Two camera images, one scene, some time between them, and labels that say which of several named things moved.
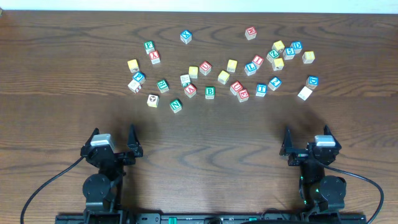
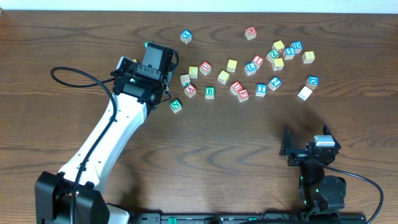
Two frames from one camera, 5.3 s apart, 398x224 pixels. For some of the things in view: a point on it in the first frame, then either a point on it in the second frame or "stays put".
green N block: [176, 106] stays put
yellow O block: [193, 72] stays put
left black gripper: [116, 156] -> [171, 73]
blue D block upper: [298, 46] stays put
